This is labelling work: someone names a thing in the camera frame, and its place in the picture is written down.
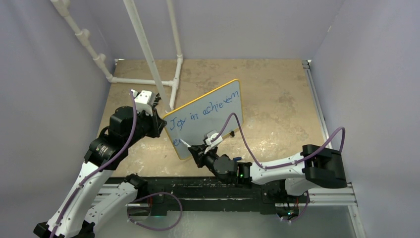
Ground white PVC pipe frame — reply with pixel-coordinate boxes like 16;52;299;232
51;0;184;113

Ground yellow framed whiteboard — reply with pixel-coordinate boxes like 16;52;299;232
163;79;244;160

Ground whiteboard marker pen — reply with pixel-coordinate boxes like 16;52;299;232
180;139;191;148

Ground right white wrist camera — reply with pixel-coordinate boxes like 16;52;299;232
204;130;223;154

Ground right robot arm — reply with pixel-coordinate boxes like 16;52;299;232
187;144;347;202

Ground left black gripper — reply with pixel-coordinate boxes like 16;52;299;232
125;106;166;147

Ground black handled pliers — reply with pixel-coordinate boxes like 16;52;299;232
153;93;161;107

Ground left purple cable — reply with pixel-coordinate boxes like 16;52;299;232
49;91;138;238

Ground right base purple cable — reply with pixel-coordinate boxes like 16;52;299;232
279;193;312;224

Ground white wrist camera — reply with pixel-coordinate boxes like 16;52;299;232
204;130;223;154
131;89;157;116

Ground aluminium table frame rail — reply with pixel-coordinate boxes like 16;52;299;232
302;60;366;238

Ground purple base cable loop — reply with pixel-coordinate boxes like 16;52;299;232
126;192;183;231

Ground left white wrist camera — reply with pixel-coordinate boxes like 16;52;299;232
131;89;157;116

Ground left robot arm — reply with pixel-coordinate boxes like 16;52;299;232
33;103;166;238

